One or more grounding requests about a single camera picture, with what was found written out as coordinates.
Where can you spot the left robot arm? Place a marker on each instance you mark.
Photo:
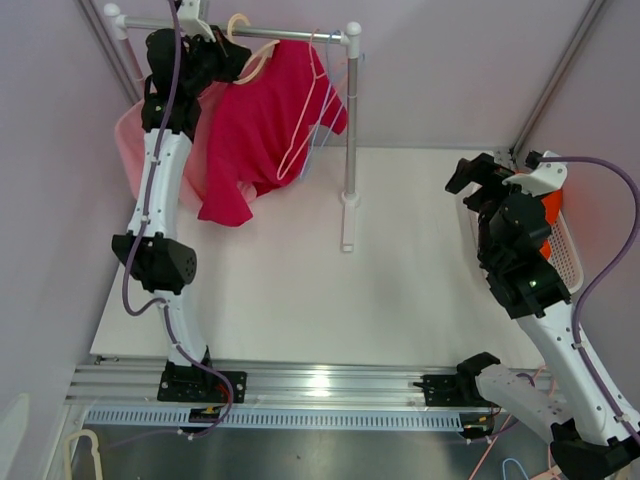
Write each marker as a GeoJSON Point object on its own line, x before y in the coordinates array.
{"type": "Point", "coordinates": [158, 268]}

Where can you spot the magenta t shirt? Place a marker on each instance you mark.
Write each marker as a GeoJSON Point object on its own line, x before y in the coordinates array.
{"type": "Point", "coordinates": [251, 131]}

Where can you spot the aluminium mounting rail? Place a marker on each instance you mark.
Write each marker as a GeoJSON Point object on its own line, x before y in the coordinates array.
{"type": "Point", "coordinates": [135, 381]}

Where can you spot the orange t shirt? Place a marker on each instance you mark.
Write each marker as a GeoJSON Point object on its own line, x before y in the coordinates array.
{"type": "Point", "coordinates": [552, 204]}

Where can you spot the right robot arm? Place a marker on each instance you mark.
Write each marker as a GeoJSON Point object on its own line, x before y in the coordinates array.
{"type": "Point", "coordinates": [594, 432]}

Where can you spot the pink t shirt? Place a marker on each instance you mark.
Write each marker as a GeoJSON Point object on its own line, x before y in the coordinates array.
{"type": "Point", "coordinates": [129, 138]}

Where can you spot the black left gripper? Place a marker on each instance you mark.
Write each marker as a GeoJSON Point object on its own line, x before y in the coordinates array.
{"type": "Point", "coordinates": [231, 58]}

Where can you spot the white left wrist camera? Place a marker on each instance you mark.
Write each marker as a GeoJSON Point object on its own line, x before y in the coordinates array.
{"type": "Point", "coordinates": [192, 15]}

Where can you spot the white perforated laundry basket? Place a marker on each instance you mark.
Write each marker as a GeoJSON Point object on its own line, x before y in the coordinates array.
{"type": "Point", "coordinates": [562, 250]}

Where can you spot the light blue wire hanger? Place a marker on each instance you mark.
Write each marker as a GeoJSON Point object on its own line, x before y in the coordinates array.
{"type": "Point", "coordinates": [320, 133]}

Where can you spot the metal clothes rack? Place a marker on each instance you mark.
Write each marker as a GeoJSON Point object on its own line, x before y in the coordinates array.
{"type": "Point", "coordinates": [350, 120]}

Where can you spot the white slotted cable duct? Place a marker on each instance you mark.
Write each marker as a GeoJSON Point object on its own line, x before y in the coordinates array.
{"type": "Point", "coordinates": [288, 419]}

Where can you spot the blue hanger on floor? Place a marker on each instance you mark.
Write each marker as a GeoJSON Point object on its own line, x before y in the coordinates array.
{"type": "Point", "coordinates": [511, 465]}

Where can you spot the beige hanger of magenta shirt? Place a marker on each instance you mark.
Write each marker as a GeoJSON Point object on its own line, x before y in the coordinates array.
{"type": "Point", "coordinates": [257, 59]}

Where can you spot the pink wire hanger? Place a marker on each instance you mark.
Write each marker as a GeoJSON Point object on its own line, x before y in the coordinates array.
{"type": "Point", "coordinates": [304, 130]}

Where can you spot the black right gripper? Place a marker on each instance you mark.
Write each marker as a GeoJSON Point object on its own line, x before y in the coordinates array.
{"type": "Point", "coordinates": [477, 169]}

